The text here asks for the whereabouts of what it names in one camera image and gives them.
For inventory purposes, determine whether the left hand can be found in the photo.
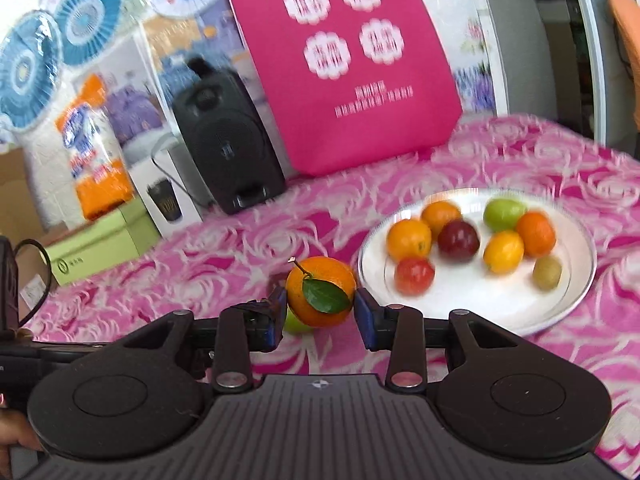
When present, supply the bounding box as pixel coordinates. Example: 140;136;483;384
0;399;42;479

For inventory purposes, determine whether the small tangerine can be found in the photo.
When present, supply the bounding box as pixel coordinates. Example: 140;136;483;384
515;210;556;258

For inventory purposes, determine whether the pink floral tablecloth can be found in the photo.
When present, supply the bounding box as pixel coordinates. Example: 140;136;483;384
30;115;639;478

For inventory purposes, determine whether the yellow orange fruit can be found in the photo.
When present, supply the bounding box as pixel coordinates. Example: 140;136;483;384
483;231;524;275

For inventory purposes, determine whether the cardboard box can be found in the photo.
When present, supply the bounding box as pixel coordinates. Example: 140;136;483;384
0;148;67;312

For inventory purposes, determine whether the large orange fruit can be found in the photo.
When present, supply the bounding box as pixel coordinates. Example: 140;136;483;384
386;218;432;262

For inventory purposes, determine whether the blue fan upper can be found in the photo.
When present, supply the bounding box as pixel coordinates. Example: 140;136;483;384
53;0;125;67

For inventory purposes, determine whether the orange with green leaf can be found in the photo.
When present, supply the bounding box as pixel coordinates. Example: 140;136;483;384
285;256;357;328

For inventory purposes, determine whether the white cup box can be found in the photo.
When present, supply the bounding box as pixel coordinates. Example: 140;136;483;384
129;133;213;238

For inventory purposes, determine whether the green apple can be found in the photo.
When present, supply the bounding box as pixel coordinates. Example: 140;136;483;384
483;197;527;233
283;308;314;335

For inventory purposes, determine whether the green apple front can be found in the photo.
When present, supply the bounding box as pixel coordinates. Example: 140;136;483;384
283;308;314;335

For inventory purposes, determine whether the light green box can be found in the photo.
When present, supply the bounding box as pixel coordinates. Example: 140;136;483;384
47;197;160;285

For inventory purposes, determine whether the white round plate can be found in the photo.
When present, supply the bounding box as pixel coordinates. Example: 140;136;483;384
357;188;597;336

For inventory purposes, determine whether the dark red plum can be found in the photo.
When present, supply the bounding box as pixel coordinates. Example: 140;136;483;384
437;219;480;262

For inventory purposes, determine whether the black speaker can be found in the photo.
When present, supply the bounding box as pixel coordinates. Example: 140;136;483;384
171;58;286;214

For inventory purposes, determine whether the orange covered chair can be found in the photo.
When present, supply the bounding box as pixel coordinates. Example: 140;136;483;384
608;0;640;128

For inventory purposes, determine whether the orange white snack bag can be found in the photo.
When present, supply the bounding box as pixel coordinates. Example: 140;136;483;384
55;74;134;221

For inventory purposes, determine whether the blue fan lower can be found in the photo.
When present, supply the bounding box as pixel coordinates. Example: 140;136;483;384
1;10;63;132

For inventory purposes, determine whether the blue fan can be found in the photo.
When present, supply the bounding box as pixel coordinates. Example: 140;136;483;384
53;0;125;67
1;10;63;132

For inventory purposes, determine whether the green apple on plate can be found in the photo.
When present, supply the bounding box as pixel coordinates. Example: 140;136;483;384
483;197;527;233

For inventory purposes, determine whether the pink tote bag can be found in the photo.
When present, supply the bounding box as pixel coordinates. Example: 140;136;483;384
230;0;462;177

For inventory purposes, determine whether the orange fruit back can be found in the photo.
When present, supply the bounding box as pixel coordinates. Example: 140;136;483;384
421;200;462;240

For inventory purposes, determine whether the kiwi fruit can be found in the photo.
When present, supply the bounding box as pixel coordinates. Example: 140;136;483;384
532;255;562;292

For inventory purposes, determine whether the red apple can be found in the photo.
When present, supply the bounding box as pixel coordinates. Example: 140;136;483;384
394;257;435;297

